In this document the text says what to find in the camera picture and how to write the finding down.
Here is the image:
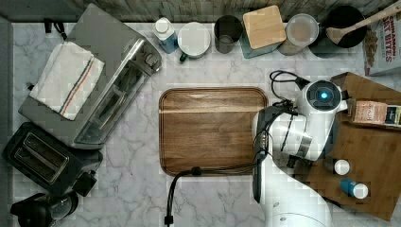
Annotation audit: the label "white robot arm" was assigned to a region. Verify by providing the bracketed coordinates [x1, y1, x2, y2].
[252, 80, 347, 227]

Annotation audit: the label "dark wooden cutting board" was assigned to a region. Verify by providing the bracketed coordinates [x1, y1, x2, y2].
[159, 87, 269, 176]

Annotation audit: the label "white lidded mug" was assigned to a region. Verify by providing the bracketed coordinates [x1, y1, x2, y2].
[178, 22, 211, 62]

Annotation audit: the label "silver toaster oven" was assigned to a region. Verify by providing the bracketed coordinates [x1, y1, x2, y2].
[19, 4, 162, 149]

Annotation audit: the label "grey metal cup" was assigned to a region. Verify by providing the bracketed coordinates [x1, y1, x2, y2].
[214, 15, 243, 54]

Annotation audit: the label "white blue plastic bottle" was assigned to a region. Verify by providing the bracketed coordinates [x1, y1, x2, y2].
[152, 17, 178, 54]

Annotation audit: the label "teal canister with bamboo lid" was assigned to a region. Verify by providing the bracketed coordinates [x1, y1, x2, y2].
[240, 5, 287, 59]

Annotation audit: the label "clear container with white lid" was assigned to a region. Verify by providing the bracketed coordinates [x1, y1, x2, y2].
[278, 13, 319, 56]

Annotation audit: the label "striped white dish towel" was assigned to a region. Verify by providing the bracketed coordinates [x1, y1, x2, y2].
[29, 42, 105, 120]

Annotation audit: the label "black pepper shaker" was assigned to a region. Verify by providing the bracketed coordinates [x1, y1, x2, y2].
[323, 157, 351, 176]

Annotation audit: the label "black toaster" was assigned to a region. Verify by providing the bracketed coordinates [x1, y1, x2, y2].
[2, 122, 103, 197]

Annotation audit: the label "wooden spoon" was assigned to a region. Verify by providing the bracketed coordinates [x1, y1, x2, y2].
[325, 4, 401, 44]

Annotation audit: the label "brown tea packets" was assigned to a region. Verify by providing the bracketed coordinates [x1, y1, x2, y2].
[353, 101, 388, 124]

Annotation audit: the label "black round pot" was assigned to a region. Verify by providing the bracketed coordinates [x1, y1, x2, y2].
[307, 5, 369, 59]

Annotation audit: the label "blue salt shaker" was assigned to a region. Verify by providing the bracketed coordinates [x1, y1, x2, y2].
[340, 179, 369, 200]

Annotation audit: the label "black coffee grinder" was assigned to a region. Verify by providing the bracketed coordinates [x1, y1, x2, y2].
[10, 191, 78, 227]

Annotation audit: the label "colourful tea packets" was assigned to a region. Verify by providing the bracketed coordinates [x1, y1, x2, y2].
[385, 106, 401, 126]

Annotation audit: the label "cereal box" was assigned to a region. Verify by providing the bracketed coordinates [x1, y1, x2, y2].
[363, 13, 401, 77]

